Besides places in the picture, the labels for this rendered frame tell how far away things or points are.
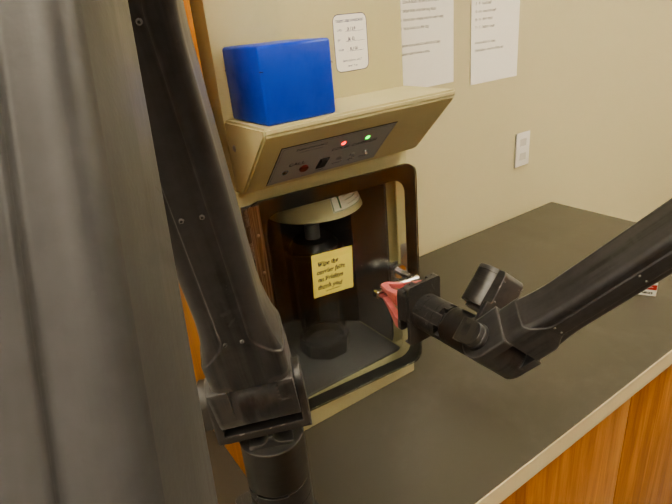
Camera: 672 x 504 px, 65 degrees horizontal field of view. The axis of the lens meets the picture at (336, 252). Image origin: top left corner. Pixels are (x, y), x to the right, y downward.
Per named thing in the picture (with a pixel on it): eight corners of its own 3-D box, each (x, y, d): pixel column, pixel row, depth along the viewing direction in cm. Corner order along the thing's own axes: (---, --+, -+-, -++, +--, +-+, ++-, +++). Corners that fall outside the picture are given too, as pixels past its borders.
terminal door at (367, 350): (281, 421, 91) (244, 204, 75) (419, 357, 104) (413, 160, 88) (283, 424, 91) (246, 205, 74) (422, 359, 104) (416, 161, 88)
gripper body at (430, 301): (431, 270, 81) (468, 286, 76) (432, 326, 86) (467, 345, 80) (399, 284, 78) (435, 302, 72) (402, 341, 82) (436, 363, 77)
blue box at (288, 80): (232, 119, 70) (220, 47, 66) (296, 106, 75) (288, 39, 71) (268, 127, 62) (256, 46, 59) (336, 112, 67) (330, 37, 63)
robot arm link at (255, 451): (236, 452, 43) (305, 440, 44) (237, 398, 49) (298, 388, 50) (249, 512, 46) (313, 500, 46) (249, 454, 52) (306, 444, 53)
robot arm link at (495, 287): (471, 349, 64) (520, 377, 67) (517, 267, 64) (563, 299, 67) (424, 323, 75) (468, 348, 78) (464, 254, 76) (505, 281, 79)
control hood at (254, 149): (234, 192, 74) (221, 120, 70) (407, 145, 90) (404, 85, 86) (273, 210, 65) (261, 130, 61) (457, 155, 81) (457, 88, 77)
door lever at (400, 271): (361, 292, 90) (360, 278, 89) (405, 275, 94) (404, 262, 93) (379, 304, 86) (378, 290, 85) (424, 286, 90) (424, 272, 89)
